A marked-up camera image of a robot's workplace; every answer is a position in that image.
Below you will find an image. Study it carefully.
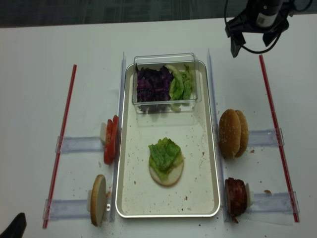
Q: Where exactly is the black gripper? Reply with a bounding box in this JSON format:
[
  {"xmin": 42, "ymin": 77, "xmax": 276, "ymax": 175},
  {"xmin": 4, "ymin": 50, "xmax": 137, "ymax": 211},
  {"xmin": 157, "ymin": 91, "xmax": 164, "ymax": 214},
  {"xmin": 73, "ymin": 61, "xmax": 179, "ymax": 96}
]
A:
[{"xmin": 225, "ymin": 0, "xmax": 290, "ymax": 58}]

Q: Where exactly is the green lettuce leaf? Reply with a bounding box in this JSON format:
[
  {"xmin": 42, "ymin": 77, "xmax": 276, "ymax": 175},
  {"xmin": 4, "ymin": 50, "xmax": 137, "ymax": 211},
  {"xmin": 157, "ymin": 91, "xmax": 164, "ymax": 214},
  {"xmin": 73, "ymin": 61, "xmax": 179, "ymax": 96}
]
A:
[{"xmin": 149, "ymin": 137, "xmax": 181, "ymax": 171}]

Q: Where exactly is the green lettuce pile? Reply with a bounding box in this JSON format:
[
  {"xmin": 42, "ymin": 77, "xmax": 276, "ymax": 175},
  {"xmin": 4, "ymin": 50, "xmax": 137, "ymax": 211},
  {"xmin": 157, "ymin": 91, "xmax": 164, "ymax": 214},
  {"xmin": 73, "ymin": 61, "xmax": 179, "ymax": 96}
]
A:
[{"xmin": 165, "ymin": 64, "xmax": 194, "ymax": 101}]

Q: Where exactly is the brown meat patty stack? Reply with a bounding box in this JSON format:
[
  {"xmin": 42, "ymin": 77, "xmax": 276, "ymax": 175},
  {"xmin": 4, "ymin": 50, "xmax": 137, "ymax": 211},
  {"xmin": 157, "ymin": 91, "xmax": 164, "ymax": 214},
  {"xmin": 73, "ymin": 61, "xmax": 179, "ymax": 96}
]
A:
[{"xmin": 225, "ymin": 178, "xmax": 248, "ymax": 224}]

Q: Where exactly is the rear red tomato slice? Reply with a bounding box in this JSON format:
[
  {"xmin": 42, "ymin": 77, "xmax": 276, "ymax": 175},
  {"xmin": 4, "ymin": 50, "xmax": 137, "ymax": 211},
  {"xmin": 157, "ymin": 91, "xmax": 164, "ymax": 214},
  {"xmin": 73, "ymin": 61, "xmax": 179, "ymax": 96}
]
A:
[{"xmin": 111, "ymin": 115, "xmax": 119, "ymax": 158}]

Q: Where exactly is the red tomato slice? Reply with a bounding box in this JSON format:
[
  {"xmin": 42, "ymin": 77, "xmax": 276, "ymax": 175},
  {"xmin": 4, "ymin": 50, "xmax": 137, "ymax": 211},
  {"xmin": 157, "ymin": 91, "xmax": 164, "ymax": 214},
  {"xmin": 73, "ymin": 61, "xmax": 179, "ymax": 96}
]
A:
[
  {"xmin": 104, "ymin": 119, "xmax": 114, "ymax": 165},
  {"xmin": 111, "ymin": 115, "xmax": 119, "ymax": 158}
]

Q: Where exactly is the white tomato pusher block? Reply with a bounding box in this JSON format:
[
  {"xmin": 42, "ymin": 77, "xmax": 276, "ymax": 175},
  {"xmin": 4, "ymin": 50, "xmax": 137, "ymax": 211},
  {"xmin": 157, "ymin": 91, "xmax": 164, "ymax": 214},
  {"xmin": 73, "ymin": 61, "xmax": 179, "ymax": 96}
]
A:
[{"xmin": 100, "ymin": 122, "xmax": 107, "ymax": 145}]

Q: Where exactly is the front red tomato slice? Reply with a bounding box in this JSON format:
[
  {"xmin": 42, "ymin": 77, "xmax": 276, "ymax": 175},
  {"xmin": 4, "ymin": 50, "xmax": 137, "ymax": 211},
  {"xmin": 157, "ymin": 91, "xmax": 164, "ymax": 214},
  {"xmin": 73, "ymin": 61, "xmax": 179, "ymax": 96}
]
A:
[{"xmin": 104, "ymin": 119, "xmax": 114, "ymax": 165}]

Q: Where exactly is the rear sesame bun top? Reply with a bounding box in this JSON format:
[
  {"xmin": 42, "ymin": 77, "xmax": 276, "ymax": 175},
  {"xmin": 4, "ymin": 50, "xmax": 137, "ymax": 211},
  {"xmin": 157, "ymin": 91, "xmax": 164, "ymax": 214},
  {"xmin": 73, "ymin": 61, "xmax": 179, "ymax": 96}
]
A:
[{"xmin": 235, "ymin": 110, "xmax": 249, "ymax": 158}]

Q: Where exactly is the sesame bun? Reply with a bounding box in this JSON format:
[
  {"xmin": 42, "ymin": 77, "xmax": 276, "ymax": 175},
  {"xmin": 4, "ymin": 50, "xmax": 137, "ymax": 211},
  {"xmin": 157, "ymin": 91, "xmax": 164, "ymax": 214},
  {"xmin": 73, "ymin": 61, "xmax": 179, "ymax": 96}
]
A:
[
  {"xmin": 235, "ymin": 110, "xmax": 249, "ymax": 158},
  {"xmin": 218, "ymin": 109, "xmax": 241, "ymax": 158}
]

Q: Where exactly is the front sesame bun top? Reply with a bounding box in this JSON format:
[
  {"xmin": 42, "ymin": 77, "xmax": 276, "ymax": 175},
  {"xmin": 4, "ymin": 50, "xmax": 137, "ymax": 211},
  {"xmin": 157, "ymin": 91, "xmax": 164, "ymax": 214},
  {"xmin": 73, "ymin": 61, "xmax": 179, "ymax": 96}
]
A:
[{"xmin": 218, "ymin": 109, "xmax": 241, "ymax": 158}]

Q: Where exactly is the clear plastic container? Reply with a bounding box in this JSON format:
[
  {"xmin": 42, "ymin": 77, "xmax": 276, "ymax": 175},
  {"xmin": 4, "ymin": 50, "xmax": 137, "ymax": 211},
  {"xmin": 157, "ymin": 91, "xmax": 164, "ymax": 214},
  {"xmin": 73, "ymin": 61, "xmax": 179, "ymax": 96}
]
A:
[{"xmin": 132, "ymin": 53, "xmax": 202, "ymax": 114}]

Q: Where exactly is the purple shredded cabbage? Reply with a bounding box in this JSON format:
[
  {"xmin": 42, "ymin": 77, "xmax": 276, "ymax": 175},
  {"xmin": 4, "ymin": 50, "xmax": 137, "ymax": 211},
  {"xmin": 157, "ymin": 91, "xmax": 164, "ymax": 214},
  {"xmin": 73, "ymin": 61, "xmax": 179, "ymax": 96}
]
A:
[{"xmin": 135, "ymin": 65, "xmax": 174, "ymax": 102}]

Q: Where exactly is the white patty pusher block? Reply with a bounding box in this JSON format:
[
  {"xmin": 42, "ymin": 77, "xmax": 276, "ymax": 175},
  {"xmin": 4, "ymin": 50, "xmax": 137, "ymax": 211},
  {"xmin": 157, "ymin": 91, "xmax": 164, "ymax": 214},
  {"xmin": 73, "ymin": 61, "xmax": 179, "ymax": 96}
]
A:
[{"xmin": 245, "ymin": 183, "xmax": 254, "ymax": 208}]

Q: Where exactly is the bottom bun slice on tray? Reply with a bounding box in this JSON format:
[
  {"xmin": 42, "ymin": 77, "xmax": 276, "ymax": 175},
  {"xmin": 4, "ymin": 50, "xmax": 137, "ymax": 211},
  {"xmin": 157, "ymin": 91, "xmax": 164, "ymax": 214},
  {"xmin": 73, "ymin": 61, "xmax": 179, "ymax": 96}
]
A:
[{"xmin": 149, "ymin": 150, "xmax": 185, "ymax": 186}]

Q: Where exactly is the silver metal tray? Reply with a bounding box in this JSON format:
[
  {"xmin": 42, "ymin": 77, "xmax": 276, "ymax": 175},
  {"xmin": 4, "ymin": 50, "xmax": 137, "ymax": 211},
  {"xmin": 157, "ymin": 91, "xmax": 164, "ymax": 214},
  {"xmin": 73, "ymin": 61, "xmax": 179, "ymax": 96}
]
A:
[{"xmin": 115, "ymin": 62, "xmax": 220, "ymax": 218}]

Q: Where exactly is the right red strip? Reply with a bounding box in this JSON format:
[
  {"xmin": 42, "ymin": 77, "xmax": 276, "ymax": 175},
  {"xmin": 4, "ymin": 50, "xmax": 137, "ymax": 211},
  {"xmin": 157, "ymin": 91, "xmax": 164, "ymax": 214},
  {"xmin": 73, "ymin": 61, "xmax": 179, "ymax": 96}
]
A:
[{"xmin": 259, "ymin": 55, "xmax": 300, "ymax": 223}]

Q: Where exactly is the red strip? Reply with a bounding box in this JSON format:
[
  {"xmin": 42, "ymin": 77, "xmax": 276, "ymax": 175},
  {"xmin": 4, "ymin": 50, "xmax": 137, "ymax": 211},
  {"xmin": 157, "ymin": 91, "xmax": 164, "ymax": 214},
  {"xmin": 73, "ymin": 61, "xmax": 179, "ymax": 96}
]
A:
[
  {"xmin": 259, "ymin": 55, "xmax": 300, "ymax": 223},
  {"xmin": 42, "ymin": 64, "xmax": 77, "ymax": 230}
]

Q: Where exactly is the left red strip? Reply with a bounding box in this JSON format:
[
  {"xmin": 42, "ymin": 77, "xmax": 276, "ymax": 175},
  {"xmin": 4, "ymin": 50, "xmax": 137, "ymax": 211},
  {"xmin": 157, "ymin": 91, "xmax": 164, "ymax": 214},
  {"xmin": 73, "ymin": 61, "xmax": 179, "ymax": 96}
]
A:
[{"xmin": 42, "ymin": 64, "xmax": 77, "ymax": 230}]

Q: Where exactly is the upright bun slice left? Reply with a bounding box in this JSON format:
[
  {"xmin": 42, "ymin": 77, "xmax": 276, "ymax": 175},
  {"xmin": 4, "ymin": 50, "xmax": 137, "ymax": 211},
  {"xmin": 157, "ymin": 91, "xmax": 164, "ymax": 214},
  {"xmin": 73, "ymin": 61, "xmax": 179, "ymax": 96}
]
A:
[{"xmin": 90, "ymin": 175, "xmax": 106, "ymax": 227}]

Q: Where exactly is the black object bottom left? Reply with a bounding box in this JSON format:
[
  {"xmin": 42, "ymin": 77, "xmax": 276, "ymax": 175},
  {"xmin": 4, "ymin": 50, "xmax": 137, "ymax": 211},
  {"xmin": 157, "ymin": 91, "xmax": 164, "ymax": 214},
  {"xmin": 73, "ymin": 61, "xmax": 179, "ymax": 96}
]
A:
[{"xmin": 0, "ymin": 213, "xmax": 27, "ymax": 238}]

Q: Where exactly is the black cable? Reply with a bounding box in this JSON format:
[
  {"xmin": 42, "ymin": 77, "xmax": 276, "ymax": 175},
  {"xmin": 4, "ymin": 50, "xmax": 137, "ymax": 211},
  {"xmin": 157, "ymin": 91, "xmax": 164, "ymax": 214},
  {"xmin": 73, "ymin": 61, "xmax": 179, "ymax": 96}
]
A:
[{"xmin": 223, "ymin": 0, "xmax": 290, "ymax": 54}]

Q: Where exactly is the clear vertical rail right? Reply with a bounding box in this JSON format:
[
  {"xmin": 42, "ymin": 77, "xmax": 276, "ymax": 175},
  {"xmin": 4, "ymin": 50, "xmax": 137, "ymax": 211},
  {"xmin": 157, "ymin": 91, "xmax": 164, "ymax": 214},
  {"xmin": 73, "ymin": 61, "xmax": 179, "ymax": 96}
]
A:
[{"xmin": 206, "ymin": 49, "xmax": 231, "ymax": 223}]

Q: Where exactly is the clear vertical rail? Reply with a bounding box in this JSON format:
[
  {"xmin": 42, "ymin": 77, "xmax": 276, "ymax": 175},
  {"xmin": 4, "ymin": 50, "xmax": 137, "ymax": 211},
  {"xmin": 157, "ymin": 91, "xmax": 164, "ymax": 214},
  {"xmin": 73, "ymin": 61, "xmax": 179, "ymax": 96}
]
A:
[
  {"xmin": 206, "ymin": 49, "xmax": 231, "ymax": 223},
  {"xmin": 108, "ymin": 52, "xmax": 126, "ymax": 223}
]

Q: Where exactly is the clear rail upper right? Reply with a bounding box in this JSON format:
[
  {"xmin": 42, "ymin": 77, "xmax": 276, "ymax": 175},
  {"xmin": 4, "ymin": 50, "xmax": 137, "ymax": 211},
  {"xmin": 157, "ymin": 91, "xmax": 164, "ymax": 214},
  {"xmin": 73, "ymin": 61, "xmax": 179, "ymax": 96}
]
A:
[{"xmin": 248, "ymin": 128, "xmax": 284, "ymax": 147}]

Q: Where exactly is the clear rail lower right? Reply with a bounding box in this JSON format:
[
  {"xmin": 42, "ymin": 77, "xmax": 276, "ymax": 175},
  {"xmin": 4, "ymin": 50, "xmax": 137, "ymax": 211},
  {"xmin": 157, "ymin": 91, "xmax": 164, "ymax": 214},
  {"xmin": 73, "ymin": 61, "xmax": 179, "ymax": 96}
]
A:
[{"xmin": 247, "ymin": 192, "xmax": 300, "ymax": 214}]

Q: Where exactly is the clear vertical rail left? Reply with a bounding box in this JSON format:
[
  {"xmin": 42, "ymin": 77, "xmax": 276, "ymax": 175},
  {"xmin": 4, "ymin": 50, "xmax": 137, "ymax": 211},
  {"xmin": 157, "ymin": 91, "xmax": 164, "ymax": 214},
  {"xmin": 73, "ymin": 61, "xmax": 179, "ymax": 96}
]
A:
[{"xmin": 108, "ymin": 52, "xmax": 126, "ymax": 223}]

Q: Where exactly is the clear rail upper left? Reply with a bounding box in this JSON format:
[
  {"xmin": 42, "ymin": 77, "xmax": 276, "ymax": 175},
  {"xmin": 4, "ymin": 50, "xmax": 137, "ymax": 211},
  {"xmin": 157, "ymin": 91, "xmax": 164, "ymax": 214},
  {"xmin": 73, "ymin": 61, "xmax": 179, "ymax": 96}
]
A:
[{"xmin": 55, "ymin": 136, "xmax": 104, "ymax": 153}]

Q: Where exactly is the clear rail lower left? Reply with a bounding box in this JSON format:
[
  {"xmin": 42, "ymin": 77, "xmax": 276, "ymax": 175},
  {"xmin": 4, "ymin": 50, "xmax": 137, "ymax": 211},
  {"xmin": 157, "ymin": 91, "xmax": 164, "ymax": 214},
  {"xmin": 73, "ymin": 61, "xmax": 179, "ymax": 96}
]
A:
[{"xmin": 43, "ymin": 199, "xmax": 91, "ymax": 221}]

